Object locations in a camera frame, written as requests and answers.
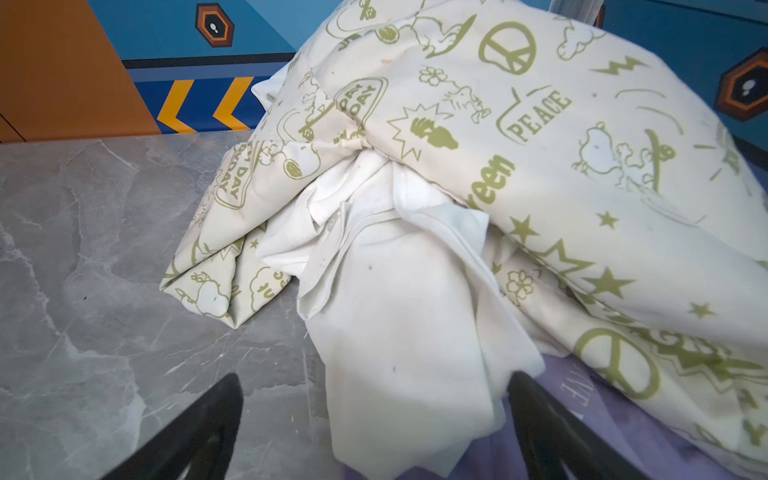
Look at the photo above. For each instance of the plain white cloth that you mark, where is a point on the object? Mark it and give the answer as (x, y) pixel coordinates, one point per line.
(417, 341)

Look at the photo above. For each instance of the cream green-printed cloth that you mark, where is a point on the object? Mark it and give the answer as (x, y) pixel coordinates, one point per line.
(625, 227)

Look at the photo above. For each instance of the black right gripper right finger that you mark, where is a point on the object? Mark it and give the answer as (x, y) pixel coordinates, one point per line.
(554, 443)

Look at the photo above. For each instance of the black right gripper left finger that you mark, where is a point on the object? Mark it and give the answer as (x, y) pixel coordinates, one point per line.
(197, 444)

